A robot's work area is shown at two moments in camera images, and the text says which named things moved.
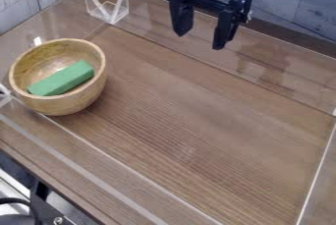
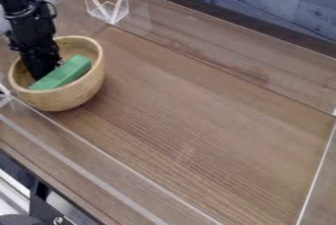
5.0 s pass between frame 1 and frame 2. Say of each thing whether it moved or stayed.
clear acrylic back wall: stayed
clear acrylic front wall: stayed
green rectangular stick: moved
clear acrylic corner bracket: stayed
